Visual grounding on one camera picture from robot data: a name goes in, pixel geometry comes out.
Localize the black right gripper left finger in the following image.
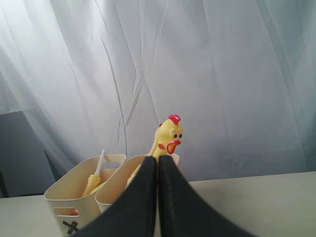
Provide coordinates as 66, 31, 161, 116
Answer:
74, 157, 157, 237

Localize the cream bin marked X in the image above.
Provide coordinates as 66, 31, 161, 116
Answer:
43, 154, 128, 235

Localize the blue backdrop curtain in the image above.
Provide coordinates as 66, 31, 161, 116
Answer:
0, 0, 316, 180

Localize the cream bin marked O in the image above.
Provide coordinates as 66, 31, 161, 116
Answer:
95, 153, 180, 214

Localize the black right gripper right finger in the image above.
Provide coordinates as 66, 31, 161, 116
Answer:
158, 155, 253, 237

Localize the yellow rubber chicken with head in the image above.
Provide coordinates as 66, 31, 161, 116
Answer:
127, 114, 185, 188

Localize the severed yellow chicken head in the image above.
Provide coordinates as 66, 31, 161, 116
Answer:
70, 149, 106, 215

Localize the headless yellow chicken body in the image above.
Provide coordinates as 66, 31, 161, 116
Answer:
89, 182, 105, 195

